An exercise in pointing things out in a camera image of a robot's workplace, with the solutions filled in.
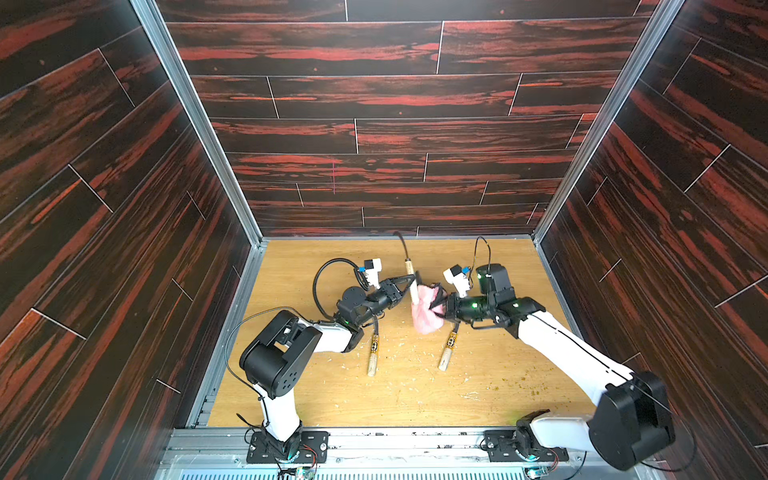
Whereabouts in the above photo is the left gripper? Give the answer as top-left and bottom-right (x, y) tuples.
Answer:
(351, 277), (412, 331)

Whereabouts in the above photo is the small sickle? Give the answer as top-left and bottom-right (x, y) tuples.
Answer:
(367, 319), (380, 377)
(394, 231), (420, 305)
(438, 323), (460, 372)

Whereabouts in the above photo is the pink rag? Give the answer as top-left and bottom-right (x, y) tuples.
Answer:
(411, 284), (445, 335)

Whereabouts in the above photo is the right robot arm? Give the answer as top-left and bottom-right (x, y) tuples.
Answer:
(414, 263), (676, 471)

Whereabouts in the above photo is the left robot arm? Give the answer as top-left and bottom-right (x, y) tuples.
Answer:
(239, 274), (416, 447)

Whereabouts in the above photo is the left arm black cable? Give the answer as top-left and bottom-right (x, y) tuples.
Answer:
(311, 257), (364, 322)

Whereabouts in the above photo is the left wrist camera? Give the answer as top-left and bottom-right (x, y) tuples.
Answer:
(359, 258), (383, 290)

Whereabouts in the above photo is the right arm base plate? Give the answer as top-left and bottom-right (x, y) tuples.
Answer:
(480, 428), (569, 463)

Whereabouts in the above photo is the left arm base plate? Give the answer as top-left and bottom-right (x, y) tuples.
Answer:
(246, 429), (330, 464)

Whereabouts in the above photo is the aluminium front rail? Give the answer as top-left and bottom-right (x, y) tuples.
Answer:
(156, 427), (661, 479)

